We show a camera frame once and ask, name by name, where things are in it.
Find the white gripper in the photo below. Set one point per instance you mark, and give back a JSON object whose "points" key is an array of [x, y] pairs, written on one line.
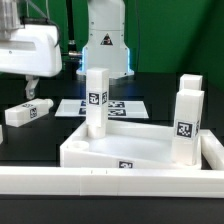
{"points": [[31, 50]]}

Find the white desk top tray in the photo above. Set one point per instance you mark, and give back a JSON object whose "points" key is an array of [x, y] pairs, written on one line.
{"points": [[125, 145]]}

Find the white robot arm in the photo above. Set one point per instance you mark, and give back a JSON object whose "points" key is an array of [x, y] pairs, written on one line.
{"points": [[105, 46]]}

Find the white L-shaped fence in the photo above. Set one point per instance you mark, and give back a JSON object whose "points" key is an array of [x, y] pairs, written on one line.
{"points": [[20, 180]]}

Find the white marker sheet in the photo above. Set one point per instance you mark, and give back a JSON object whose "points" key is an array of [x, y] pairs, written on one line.
{"points": [[116, 109]]}

